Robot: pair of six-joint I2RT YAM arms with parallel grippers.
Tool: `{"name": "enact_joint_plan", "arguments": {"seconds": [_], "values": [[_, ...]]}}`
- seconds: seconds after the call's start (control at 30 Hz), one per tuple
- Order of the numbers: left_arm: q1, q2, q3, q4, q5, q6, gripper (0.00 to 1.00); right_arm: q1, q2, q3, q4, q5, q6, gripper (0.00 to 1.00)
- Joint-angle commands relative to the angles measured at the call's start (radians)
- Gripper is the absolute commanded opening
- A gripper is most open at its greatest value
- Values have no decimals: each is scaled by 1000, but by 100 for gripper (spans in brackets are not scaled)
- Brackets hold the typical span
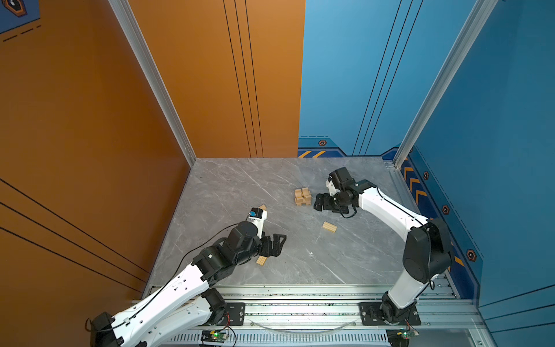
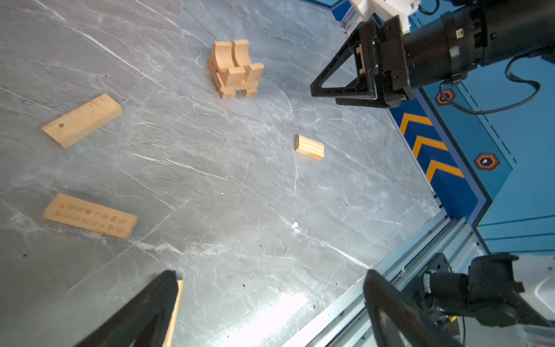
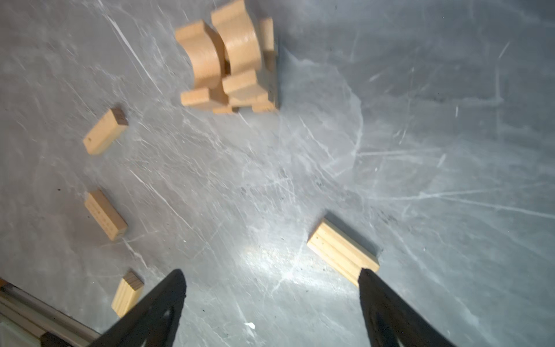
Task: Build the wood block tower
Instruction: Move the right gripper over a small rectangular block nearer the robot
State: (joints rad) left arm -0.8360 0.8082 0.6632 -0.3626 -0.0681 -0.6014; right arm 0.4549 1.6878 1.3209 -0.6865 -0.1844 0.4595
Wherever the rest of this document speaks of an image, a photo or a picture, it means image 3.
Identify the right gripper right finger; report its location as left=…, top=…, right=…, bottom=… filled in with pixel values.
left=358, top=268, right=453, bottom=346

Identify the aluminium rail frame front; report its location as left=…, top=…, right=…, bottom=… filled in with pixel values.
left=1, top=279, right=101, bottom=346

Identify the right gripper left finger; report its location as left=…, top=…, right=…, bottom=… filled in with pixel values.
left=91, top=269, right=186, bottom=346

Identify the wood arch block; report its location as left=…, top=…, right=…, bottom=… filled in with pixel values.
left=211, top=1, right=263, bottom=75
left=175, top=20, right=225, bottom=88

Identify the wood block angled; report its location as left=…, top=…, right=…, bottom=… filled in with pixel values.
left=223, top=69, right=271, bottom=107

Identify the ribbed wood block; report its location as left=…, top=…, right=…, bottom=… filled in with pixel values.
left=306, top=218, right=380, bottom=287

